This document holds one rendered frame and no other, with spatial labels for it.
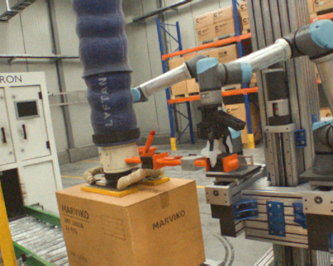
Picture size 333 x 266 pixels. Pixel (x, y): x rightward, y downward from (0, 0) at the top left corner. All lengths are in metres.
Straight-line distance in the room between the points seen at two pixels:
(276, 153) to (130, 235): 0.86
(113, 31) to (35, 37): 9.99
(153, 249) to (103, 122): 0.58
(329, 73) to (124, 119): 0.86
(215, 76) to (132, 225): 0.62
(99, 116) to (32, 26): 10.12
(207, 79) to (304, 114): 0.76
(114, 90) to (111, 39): 0.22
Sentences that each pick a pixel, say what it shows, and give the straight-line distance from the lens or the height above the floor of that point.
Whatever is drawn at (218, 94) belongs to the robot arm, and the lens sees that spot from 1.12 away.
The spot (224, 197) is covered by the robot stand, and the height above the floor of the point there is 0.94.
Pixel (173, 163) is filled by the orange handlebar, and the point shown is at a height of 1.20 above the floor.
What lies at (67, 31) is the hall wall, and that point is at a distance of 12.16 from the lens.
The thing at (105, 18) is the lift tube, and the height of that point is 1.83.
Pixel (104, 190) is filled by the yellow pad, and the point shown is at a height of 1.09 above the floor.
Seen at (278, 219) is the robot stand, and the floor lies 0.81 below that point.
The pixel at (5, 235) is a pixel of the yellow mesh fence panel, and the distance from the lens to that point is 1.89.
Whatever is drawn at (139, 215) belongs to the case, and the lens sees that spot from 1.30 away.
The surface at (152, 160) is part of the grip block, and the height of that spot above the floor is 1.21.
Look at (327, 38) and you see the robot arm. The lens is 1.35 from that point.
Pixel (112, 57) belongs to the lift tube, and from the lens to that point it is 1.48.
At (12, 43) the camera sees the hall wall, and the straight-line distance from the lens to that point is 11.05.
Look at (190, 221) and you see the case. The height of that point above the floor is 0.90.
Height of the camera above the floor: 1.42
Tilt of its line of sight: 5 degrees down
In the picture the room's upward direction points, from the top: 8 degrees counter-clockwise
